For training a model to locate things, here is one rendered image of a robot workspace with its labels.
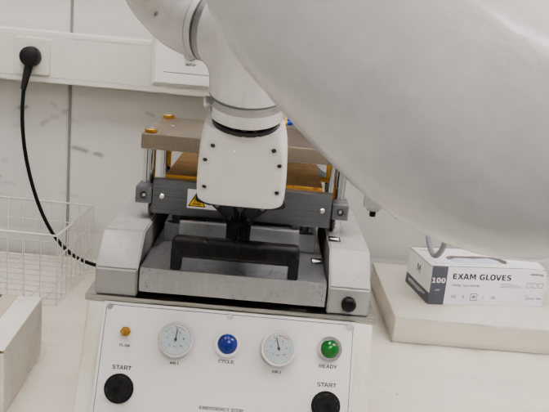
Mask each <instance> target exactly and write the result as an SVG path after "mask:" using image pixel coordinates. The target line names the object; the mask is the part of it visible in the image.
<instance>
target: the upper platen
mask: <svg viewBox="0 0 549 412"><path fill-rule="evenodd" d="M198 163H199V154H193V153H184V152H183V153H182V154H181V156H180V157H179V158H178V159H177V161H176V162H175V163H174V164H173V165H172V167H171V168H170V169H169V170H168V172H167V173H166V175H165V177H167V178H176V179H186V180H195V181H197V174H198ZM321 182H326V183H328V177H320V176H319V172H318V169H317V166H316V164H310V163H293V162H287V178H286V187H285V188H286V189H295V190H312V191H322V192H323V187H322V184H321Z"/></svg>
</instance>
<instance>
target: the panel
mask: <svg viewBox="0 0 549 412"><path fill-rule="evenodd" d="M172 322H181V323H184V324H186V325H188V326H189V327H190V329H191V330H192V332H193V335H194V345H193V346H192V348H191V350H190V351H189V352H188V353H187V354H186V355H184V356H181V357H170V356H167V355H165V354H164V353H163V352H162V350H161V349H160V347H159V344H158V336H159V333H160V331H161V330H162V328H163V327H164V326H165V325H167V324H169V323H172ZM273 331H284V332H286V333H288V334H290V335H291V336H292V338H293V339H294V341H295V343H296V347H297V350H296V354H295V356H294V358H293V359H292V361H291V362H290V363H288V364H287V365H284V366H273V365H271V364H269V363H268V362H267V361H266V360H265V359H264V357H263V355H262V354H261V344H262V341H263V339H264V338H265V336H266V335H267V334H269V333H271V332H273ZM355 333H356V322H349V321H339V320H321V319H311V318H301V317H292V316H274V315H264V314H255V313H245V312H236V311H218V310H208V309H198V308H188V307H170V306H161V305H151V304H142V303H132V302H114V301H104V308H103V315H102V321H101V327H100V339H99V346H98V352H97V358H96V371H95V378H94V383H93V390H92V397H91V408H90V412H315V409H314V403H315V400H316V398H317V397H318V396H320V395H322V394H329V395H332V396H334V397H335V398H336V400H337V403H338V411H337V412H351V399H352V386H353V373H354V359H355ZM223 334H232V335H233V336H235V338H236V339H237V342H238V346H237V348H236V350H235V351H234V352H233V353H231V354H223V353H222V352H220V350H219V349H218V346H217V342H218V339H219V338H220V336H222V335H223ZM326 340H333V341H335V342H336V343H337V345H338V346H339V352H338V353H337V355H336V356H335V357H333V358H326V357H325V356H323V354H322V352H321V345H322V343H323V342H324V341H326ZM116 376H122V377H124V378H126V379H127V380H128V381H129V383H130V385H131V391H130V393H129V395H128V397H127V398H126V399H124V400H122V401H112V400H111V399H109V398H108V396H107V394H106V391H105V387H106V384H107V382H108V381H109V380H110V379H112V378H113V377H116Z"/></svg>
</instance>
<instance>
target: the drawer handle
mask: <svg viewBox="0 0 549 412"><path fill-rule="evenodd" d="M182 258H198V259H207V260H217V261H227V262H245V263H254V264H264V265H273V266H287V267H288V280H297V277H298V269H299V261H300V247H299V246H298V245H296V244H281V243H271V242H262V241H252V240H235V239H226V238H216V237H207V236H197V235H179V234H178V235H174V236H173V238H172V248H171V260H170V269H171V270H180V269H181V265H182Z"/></svg>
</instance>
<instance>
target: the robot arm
mask: <svg viewBox="0 0 549 412"><path fill-rule="evenodd" d="M126 2H127V5H128V6H129V8H130V9H131V11H132V12H133V14H134V15H135V16H136V18H137V19H138V20H139V21H140V22H141V23H142V24H143V25H144V26H145V27H146V29H147V30H148V31H149V32H150V33H151V34H152V35H153V36H154V37H155V38H156V39H158V40H159V41H160V42H161V43H162V44H163V45H164V46H166V47H168V48H170V49H172V50H173V51H175V52H178V53H180V54H182V55H184V56H188V57H191V58H194V59H196V60H200V61H202V62H203V63H204V64H205V65H206V66H207V68H208V73H209V95H210V96H205V97H204V99H203V105H204V108H209V109H210V111H211V113H209V114H208V116H207V118H206V119H205V123H204V125H203V131H202V136H201V141H200V147H199V163H198V174H197V192H196V196H195V200H196V201H197V202H200V203H202V204H207V205H212V206H213V207H214V208H215V209H216V210H217V211H218V212H219V213H220V214H221V215H222V216H223V217H224V220H225V221H226V234H225V238H226V239H235V240H237V239H238V234H239V240H250V236H251V226H252V224H253V222H254V219H256V218H257V217H259V216H260V215H262V214H263V213H265V212H266V211H267V210H270V211H273V210H280V209H284V208H285V204H286V200H285V195H284V194H285V187H286V178H287V162H288V139H287V131H286V126H285V122H284V120H283V119H284V115H285V116H286V117H287V118H288V119H289V120H290V121H291V122H292V123H293V125H294V126H295V127H296V128H297V129H298V130H299V131H300V132H301V134H302V135H303V136H304V137H305V138H306V139H307V140H308V141H309V142H310V144H311V145H312V146H313V147H314V148H315V149H316V150H317V151H318V152H319V153H320V154H321V155H322V156H323V157H324V158H325V159H326V160H327V161H328V162H329V163H330V164H331V165H332V166H334V167H335V168H336V169H337V170H338V171H339V172H340V173H341V174H342V175H343V176H344V177H345V178H346V179H347V180H348V181H349V182H350V183H351V184H352V185H353V186H355V187H356V188H357V189H358V190H360V191H361V192H362V193H363V194H364V195H366V196H367V197H368V198H369V199H371V200H372V201H373V202H374V203H375V204H377V205H378V206H379V207H381V208H383V209H384V210H385V211H387V212H388V213H389V214H390V215H392V216H393V217H395V218H396V219H398V220H399V221H401V222H403V223H404V224H406V225H408V226H410V227H412V228H413V229H415V230H416V231H419V232H420V233H422V234H424V235H427V236H429V237H431V238H433V239H435V240H438V241H440V242H442V243H445V244H448V245H450V246H453V247H456V248H459V249H464V250H466V251H469V252H472V253H477V254H481V255H485V256H490V257H494V258H501V259H506V260H515V261H524V262H549V0H126ZM236 207H244V208H245V209H244V210H243V211H242V212H241V215H240V220H239V211H238V209H237V208H236Z"/></svg>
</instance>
